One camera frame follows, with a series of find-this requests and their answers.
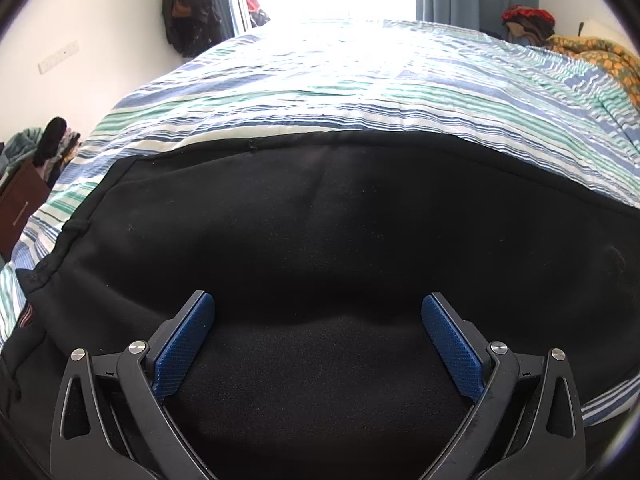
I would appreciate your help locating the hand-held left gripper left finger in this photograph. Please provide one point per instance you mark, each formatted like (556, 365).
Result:
(182, 345)

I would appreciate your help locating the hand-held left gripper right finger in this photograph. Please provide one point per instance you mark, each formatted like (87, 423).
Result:
(452, 345)

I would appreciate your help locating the black pants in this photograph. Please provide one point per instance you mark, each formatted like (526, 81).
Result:
(320, 235)

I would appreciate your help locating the brown wooden cabinet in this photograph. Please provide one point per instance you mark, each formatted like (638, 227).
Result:
(20, 205)

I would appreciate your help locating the mixed clothes pile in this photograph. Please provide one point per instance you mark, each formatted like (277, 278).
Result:
(50, 140)

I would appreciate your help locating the striped bed cover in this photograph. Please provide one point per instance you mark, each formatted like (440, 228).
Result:
(350, 85)

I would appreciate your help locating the orange patterned blanket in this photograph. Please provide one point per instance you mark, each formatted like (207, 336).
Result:
(600, 55)

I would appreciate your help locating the red and black clothes pile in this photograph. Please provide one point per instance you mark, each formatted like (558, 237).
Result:
(527, 20)

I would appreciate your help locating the dark hanging clothes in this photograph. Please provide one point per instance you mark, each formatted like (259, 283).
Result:
(192, 5)

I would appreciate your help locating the red clothes by window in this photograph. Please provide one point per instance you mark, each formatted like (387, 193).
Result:
(255, 10)

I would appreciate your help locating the white wall switch panel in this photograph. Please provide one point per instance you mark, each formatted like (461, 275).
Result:
(59, 56)

